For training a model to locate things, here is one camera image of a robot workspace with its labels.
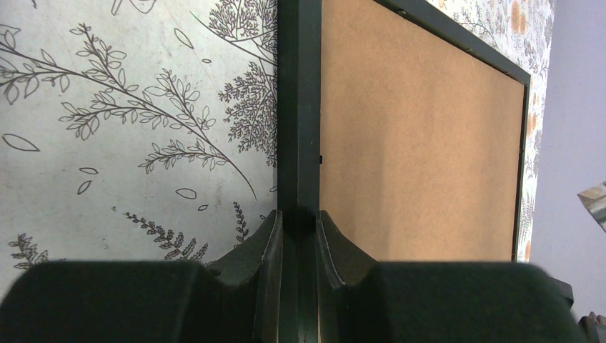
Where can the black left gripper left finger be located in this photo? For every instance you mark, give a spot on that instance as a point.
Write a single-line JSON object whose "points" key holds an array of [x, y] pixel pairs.
{"points": [[234, 299]]}

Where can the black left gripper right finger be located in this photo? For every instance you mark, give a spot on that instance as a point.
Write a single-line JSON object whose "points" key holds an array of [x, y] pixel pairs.
{"points": [[364, 300]]}

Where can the brown backing board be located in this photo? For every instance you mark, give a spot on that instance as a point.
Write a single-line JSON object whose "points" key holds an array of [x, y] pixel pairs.
{"points": [[422, 134]]}

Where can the floral table cloth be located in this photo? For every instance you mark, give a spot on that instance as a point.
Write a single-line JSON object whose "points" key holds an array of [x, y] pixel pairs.
{"points": [[135, 130]]}

